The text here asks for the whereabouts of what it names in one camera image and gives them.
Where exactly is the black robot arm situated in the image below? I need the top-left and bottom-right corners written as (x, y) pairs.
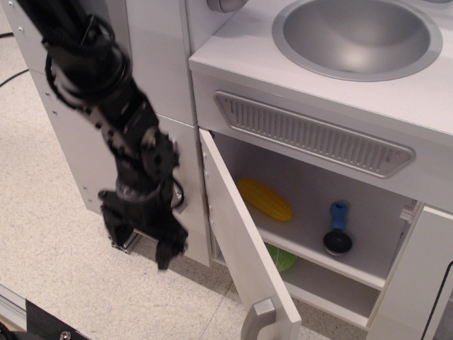
top-left (21, 1), bottom-right (188, 270)

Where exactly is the aluminium extrusion bar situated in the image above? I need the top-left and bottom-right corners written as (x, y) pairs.
top-left (108, 232), bottom-right (142, 254)

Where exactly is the grey vent panel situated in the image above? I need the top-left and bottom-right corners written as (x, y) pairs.
top-left (214, 91), bottom-right (415, 179)

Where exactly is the grey round knob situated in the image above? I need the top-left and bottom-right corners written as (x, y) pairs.
top-left (207, 0), bottom-right (248, 13)

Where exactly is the black cable on floor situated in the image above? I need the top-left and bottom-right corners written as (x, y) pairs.
top-left (0, 32), bottom-right (30, 88)

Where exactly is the grey cabinet door handle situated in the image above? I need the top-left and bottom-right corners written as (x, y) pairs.
top-left (241, 297), bottom-right (276, 340)

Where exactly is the grey fridge door handle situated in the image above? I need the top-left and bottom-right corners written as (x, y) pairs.
top-left (170, 138), bottom-right (187, 214)

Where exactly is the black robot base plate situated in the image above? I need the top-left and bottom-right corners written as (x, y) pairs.
top-left (25, 300), bottom-right (88, 340)

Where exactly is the white toy kitchen cabinet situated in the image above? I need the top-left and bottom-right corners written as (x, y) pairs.
top-left (190, 1), bottom-right (452, 339)

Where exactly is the silver sink bowl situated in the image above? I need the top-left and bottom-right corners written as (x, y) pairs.
top-left (272, 1), bottom-right (443, 82)

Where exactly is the aluminium frame rail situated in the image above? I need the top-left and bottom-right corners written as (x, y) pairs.
top-left (1, 285), bottom-right (27, 331)

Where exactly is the blue handled black utensil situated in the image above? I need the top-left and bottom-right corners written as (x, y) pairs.
top-left (323, 201), bottom-right (353, 256)

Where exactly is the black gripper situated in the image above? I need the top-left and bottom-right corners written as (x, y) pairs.
top-left (98, 183), bottom-right (188, 271)

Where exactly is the green toy lettuce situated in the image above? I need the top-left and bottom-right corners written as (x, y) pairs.
top-left (265, 243), bottom-right (297, 273)

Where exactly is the white cabinet door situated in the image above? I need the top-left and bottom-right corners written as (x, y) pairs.
top-left (367, 205), bottom-right (452, 339)
top-left (200, 130), bottom-right (301, 339)

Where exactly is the yellow toy corn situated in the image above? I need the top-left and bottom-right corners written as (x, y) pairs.
top-left (237, 177), bottom-right (293, 222)

